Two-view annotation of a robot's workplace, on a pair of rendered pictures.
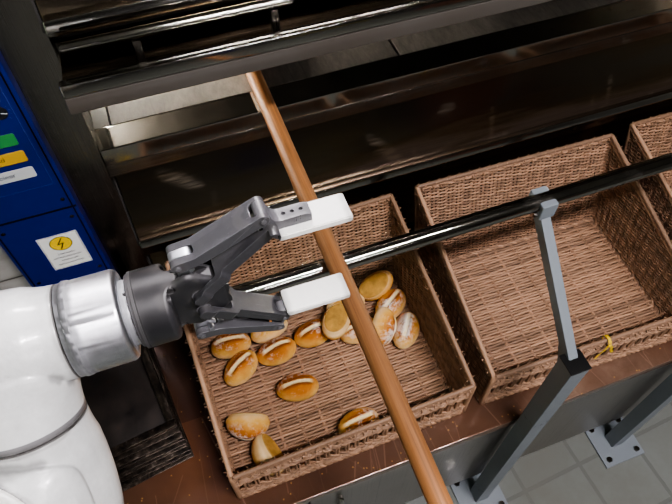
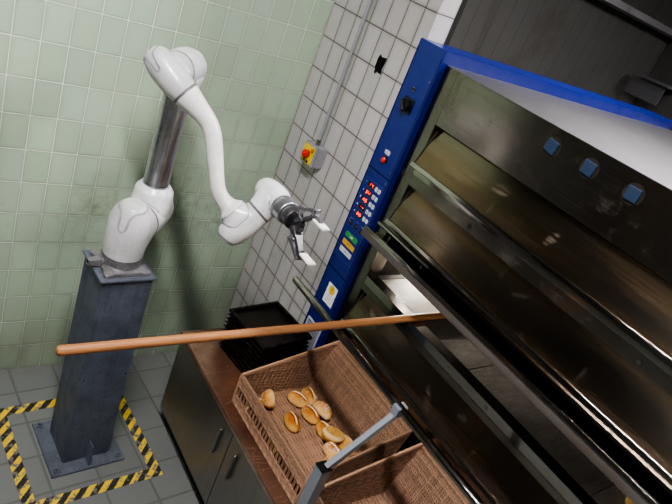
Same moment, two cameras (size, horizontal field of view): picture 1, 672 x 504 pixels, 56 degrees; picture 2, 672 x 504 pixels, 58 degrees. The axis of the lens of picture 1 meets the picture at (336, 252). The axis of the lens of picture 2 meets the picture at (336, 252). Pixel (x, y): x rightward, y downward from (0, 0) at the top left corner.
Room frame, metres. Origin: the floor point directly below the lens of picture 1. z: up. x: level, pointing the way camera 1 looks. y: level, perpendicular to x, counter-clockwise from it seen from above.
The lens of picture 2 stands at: (-0.30, -1.68, 2.36)
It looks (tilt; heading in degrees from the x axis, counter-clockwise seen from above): 26 degrees down; 67
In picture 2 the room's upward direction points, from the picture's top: 23 degrees clockwise
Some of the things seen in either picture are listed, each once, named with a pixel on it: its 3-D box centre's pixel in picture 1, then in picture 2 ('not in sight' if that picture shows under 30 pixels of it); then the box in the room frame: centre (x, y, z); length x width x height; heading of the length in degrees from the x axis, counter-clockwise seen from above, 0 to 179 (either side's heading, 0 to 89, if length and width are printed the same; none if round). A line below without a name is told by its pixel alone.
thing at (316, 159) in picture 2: not in sight; (313, 154); (0.55, 0.97, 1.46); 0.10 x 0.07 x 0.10; 110
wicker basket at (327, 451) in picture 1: (319, 338); (319, 414); (0.65, 0.04, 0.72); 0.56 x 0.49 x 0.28; 111
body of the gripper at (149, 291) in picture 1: (180, 297); (295, 221); (0.31, 0.15, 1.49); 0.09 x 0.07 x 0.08; 110
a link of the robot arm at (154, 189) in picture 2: not in sight; (166, 144); (-0.13, 0.64, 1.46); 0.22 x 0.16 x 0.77; 69
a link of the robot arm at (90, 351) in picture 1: (102, 320); (285, 210); (0.28, 0.22, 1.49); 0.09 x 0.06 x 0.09; 20
